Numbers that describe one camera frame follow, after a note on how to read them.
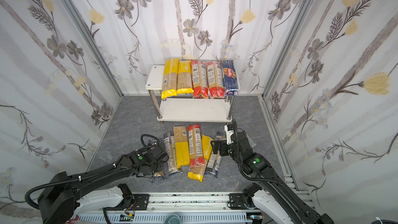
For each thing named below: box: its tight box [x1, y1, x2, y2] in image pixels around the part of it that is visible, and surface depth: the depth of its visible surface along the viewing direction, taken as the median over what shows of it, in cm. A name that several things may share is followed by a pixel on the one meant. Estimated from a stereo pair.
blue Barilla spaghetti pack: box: [222, 59, 239, 96], surface depth 78 cm
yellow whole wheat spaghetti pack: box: [173, 125, 190, 170], surface depth 91 cm
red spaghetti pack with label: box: [190, 60, 209, 100], surface depth 78 cm
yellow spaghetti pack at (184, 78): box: [176, 60, 194, 94], surface depth 79 cm
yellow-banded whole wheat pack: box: [161, 57, 180, 100], surface depth 78 cm
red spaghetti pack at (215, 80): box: [206, 61, 226, 100], surface depth 78 cm
